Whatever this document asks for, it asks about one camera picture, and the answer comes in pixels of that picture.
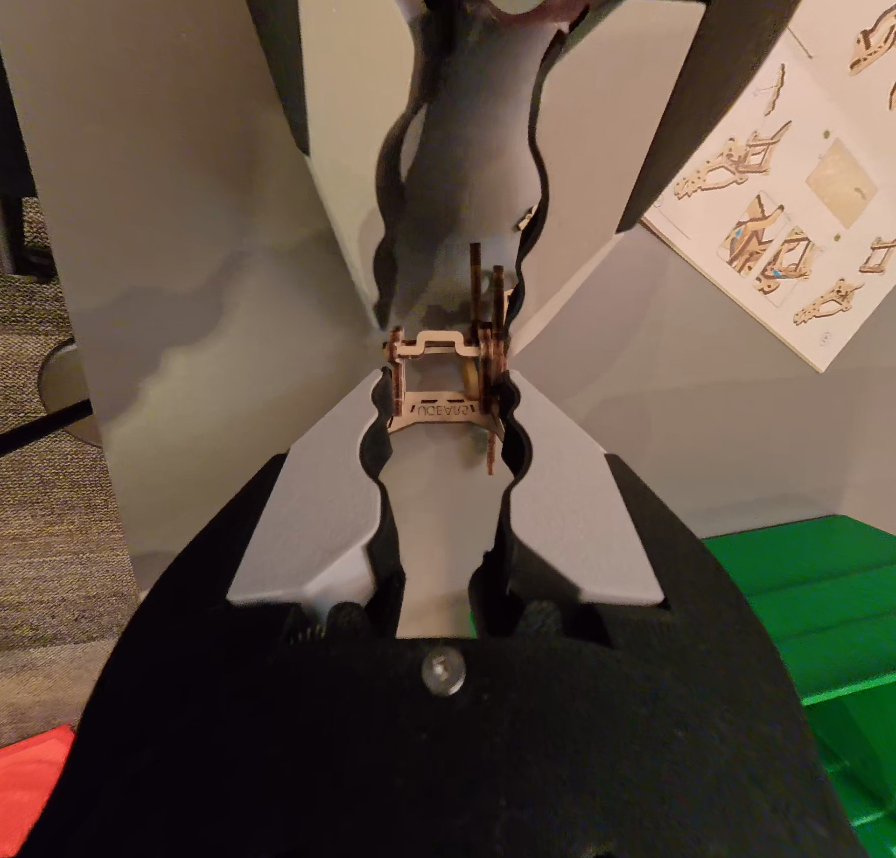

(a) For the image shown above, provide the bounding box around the black table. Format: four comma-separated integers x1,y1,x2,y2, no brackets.
0,60,57,281

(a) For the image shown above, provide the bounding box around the open instruction booklet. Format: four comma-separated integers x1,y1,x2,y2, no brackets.
640,4,896,375

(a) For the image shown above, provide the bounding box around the black floor stand pole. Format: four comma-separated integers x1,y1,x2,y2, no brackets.
0,339,105,453

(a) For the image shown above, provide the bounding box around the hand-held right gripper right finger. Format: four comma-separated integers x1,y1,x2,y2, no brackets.
470,368,666,638

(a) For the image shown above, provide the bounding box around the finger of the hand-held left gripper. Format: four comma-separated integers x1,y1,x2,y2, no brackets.
297,0,435,330
503,0,707,355

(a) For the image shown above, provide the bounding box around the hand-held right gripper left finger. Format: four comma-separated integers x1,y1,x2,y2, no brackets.
227,370,408,628

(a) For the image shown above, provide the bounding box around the wooden model lever assembly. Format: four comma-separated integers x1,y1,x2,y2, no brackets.
465,242,511,477

